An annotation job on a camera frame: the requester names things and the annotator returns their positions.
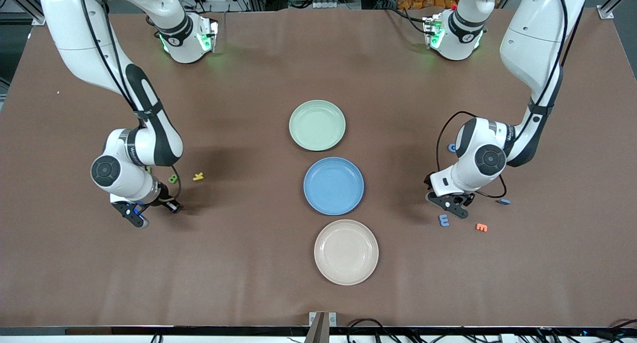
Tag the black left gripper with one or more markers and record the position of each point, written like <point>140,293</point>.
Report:
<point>469,197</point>

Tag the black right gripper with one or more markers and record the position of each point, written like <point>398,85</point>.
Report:
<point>161,197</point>

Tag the green letter B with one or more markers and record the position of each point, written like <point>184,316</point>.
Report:
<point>173,178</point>

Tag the blue letter E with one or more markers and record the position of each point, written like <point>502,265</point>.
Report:
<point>441,220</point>

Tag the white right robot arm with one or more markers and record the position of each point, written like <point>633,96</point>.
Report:
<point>74,34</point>

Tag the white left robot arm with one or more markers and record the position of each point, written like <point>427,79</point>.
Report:
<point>537,34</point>

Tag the orange letter E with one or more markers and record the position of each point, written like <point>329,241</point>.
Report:
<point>480,227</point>

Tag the blue plate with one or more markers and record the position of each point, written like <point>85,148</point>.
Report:
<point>333,186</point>

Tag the beige plate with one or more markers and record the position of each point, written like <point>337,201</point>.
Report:
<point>346,252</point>

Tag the pale green plate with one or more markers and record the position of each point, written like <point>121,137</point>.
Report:
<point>317,125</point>

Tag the white power strip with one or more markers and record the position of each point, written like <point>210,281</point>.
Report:
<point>328,4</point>

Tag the black table edge rail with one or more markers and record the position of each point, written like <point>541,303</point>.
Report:
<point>149,331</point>

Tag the grey metal camera bracket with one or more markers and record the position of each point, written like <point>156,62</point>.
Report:
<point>322,328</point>

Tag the aluminium frame post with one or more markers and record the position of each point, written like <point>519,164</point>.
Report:
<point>36,18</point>
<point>605,13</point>

